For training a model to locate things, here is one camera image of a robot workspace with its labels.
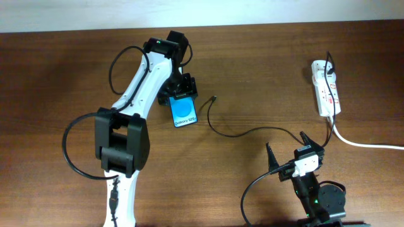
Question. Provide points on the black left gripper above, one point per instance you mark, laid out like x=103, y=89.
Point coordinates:
x=189, y=89

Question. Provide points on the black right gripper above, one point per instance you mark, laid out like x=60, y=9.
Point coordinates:
x=290, y=165

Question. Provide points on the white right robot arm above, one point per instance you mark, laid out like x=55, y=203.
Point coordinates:
x=323, y=202

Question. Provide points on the blue Galaxy smartphone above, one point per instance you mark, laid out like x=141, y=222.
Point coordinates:
x=183, y=111

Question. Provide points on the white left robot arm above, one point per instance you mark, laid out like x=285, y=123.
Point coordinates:
x=122, y=142

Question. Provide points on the white power strip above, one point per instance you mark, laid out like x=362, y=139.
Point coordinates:
x=326, y=93

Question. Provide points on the white charger adapter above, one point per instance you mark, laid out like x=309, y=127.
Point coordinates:
x=322, y=77

